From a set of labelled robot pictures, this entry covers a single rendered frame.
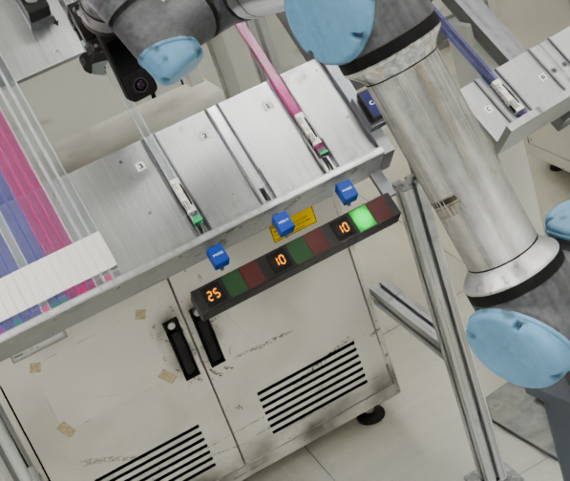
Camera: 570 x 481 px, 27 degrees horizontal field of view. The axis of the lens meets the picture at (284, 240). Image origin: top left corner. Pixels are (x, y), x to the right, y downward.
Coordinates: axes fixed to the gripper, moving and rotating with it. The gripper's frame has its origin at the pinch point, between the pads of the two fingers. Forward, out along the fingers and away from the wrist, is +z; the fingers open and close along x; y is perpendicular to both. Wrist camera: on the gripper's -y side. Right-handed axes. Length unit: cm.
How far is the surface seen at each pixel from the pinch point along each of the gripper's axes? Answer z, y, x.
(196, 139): -2.9, -16.4, -6.3
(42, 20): 2.0, 12.3, 5.3
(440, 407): 56, -76, -38
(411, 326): 30, -58, -33
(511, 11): 78, -4, -107
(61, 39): 2.9, 8.5, 3.9
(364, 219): -7.4, -39.2, -22.4
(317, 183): -8.8, -31.5, -18.2
